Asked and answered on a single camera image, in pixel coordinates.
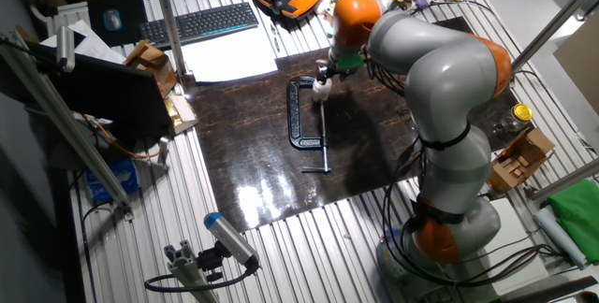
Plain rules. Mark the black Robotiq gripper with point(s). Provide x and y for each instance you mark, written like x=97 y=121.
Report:
x=336 y=71

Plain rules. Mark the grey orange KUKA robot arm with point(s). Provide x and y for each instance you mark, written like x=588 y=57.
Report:
x=444 y=78

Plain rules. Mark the white translucent plastic jar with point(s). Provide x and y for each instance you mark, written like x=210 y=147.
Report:
x=321 y=95

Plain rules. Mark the black C-clamp with steel screw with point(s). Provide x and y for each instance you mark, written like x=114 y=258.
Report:
x=294 y=116

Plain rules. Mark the glass jar with yellow lid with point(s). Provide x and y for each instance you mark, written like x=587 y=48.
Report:
x=521 y=112

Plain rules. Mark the green flange adapter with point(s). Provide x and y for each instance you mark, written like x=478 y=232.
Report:
x=351 y=63

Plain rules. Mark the Rubik's cube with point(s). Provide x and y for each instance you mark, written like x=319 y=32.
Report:
x=330 y=15

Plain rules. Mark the white round object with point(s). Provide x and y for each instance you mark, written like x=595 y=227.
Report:
x=323 y=4

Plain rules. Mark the large white paper sheet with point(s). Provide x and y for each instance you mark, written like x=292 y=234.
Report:
x=229 y=57

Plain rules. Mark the dark brown marble pattern mat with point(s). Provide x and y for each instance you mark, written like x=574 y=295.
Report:
x=243 y=153

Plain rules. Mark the black computer keyboard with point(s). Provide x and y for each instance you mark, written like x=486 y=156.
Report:
x=201 y=23

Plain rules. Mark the gold foil box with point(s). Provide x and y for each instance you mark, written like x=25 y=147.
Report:
x=180 y=113

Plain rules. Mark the brown wooden box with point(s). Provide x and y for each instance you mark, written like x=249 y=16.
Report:
x=150 y=60

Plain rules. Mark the black flat monitor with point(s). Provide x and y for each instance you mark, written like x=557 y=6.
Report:
x=107 y=92

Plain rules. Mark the grey computer mouse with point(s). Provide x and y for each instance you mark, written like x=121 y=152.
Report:
x=112 y=20

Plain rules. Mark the stack of white papers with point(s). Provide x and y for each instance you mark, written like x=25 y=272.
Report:
x=96 y=48

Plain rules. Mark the black mouse pad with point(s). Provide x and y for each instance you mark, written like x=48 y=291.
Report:
x=96 y=32

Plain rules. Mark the blue plastic packet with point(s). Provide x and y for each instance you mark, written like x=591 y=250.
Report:
x=112 y=179

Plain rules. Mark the short aluminium profile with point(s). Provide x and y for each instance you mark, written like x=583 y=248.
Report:
x=187 y=270

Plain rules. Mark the white base board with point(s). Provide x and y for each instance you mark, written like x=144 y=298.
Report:
x=515 y=228

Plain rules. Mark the brown cardboard sheet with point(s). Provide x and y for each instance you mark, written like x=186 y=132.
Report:
x=580 y=69

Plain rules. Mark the silver bar webcam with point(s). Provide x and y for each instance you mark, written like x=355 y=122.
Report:
x=65 y=48

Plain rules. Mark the white paper roll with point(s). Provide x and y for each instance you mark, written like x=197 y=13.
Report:
x=559 y=235

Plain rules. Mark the green cloth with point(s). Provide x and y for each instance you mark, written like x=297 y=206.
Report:
x=578 y=214

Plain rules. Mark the silver camera with blue end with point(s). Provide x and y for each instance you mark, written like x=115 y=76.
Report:
x=229 y=237

